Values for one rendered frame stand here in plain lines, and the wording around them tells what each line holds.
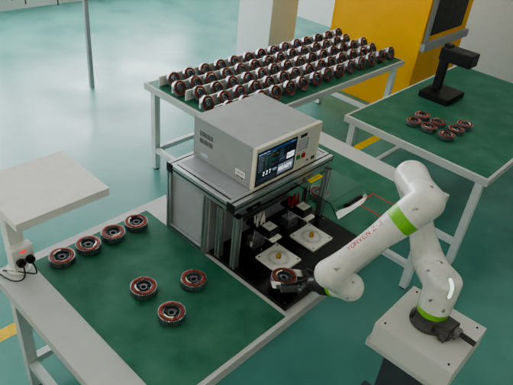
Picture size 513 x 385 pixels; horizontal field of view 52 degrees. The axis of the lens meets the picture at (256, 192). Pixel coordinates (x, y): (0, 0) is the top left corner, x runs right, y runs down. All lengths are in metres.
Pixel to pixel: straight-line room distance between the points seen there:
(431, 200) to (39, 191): 1.40
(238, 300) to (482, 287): 2.09
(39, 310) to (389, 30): 4.55
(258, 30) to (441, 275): 4.64
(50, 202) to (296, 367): 1.64
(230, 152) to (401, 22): 3.76
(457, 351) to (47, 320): 1.56
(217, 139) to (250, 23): 4.12
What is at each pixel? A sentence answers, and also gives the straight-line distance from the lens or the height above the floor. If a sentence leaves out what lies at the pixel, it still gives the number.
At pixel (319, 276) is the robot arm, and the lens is 1.92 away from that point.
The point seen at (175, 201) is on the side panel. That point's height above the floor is 0.92.
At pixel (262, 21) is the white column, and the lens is 6.22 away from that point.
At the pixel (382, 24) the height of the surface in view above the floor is 0.85.
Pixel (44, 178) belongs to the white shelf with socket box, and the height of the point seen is 1.20.
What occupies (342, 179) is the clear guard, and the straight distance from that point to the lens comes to 2.54.
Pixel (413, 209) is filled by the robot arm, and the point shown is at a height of 1.41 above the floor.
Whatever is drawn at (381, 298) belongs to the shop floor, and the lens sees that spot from 3.55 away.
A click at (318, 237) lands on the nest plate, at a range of 2.61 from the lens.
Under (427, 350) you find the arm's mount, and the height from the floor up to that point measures 0.86.
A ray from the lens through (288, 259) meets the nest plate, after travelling 2.45.
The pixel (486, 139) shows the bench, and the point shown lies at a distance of 4.09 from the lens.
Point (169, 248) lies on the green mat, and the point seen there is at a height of 0.75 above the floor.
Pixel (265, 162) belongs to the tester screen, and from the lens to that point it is 2.23.
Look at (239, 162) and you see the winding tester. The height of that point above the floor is 1.22.
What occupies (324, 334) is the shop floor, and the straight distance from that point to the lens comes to 3.23.
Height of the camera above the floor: 2.38
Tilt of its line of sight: 34 degrees down
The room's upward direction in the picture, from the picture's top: 7 degrees clockwise
